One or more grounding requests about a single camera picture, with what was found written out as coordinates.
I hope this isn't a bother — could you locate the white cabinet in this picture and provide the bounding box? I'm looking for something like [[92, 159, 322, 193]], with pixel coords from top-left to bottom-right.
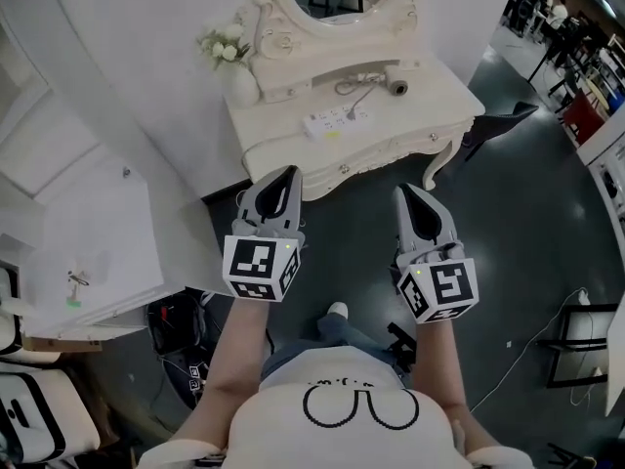
[[0, 152, 188, 342]]

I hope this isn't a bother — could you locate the small figure with green base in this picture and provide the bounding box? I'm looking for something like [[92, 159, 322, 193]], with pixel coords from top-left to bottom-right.
[[64, 267, 92, 311]]

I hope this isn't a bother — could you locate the white bag with black trim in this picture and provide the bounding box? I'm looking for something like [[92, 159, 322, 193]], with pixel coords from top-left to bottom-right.
[[0, 367, 68, 469]]

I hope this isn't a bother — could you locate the person's white printed shirt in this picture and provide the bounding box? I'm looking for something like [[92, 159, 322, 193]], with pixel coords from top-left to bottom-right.
[[138, 343, 534, 469]]

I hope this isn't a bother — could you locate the white power strip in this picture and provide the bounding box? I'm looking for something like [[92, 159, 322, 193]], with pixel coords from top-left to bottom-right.
[[302, 104, 377, 143]]

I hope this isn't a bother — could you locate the white board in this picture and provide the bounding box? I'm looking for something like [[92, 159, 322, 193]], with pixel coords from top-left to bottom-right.
[[604, 304, 625, 418]]

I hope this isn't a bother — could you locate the white vase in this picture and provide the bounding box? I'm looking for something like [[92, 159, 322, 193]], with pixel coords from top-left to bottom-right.
[[224, 60, 261, 109]]

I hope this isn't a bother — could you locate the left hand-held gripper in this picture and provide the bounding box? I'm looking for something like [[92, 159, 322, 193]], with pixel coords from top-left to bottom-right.
[[223, 165, 308, 303]]

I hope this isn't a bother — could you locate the white power strip cable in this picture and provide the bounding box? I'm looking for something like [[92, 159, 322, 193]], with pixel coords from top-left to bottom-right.
[[242, 131, 313, 156]]

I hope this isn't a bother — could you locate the black bag with cables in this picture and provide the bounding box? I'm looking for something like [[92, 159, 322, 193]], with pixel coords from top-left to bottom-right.
[[146, 292, 212, 362]]

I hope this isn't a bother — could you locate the person's blue jeans leg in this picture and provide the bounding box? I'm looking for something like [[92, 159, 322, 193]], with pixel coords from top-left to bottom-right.
[[260, 314, 407, 391]]

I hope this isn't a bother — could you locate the white flower bouquet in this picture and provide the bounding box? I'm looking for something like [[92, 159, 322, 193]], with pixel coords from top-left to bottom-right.
[[196, 21, 254, 71]]

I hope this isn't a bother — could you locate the white ornate vanity table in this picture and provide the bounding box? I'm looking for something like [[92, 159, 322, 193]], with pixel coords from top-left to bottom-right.
[[222, 58, 487, 202]]

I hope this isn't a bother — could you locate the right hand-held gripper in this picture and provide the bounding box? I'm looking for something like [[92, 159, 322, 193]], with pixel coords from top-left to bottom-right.
[[389, 184, 479, 324]]

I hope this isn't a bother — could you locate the oval white-framed mirror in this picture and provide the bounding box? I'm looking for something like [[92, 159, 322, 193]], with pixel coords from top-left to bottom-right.
[[240, 0, 427, 64]]

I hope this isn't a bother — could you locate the red chair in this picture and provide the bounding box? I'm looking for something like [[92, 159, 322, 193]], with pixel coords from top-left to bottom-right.
[[562, 89, 607, 146]]

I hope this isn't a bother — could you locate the black metal frame table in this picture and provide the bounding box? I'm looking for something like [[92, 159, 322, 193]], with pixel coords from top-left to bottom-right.
[[535, 302, 622, 391]]

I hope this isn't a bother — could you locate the person's left forearm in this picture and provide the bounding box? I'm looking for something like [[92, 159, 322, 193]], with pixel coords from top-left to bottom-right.
[[193, 294, 271, 442]]

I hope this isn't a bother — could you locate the grey hair dryer cable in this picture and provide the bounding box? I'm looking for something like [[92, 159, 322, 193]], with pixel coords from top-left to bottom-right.
[[333, 72, 392, 121]]

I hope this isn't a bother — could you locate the thin white floor cable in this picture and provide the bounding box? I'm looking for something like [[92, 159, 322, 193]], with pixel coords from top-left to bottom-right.
[[467, 287, 593, 412]]

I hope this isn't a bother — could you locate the black tripod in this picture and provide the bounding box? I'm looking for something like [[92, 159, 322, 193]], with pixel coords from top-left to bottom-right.
[[387, 321, 417, 376]]

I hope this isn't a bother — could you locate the person's right forearm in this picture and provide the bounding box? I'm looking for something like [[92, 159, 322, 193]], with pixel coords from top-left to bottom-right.
[[411, 319, 474, 453]]

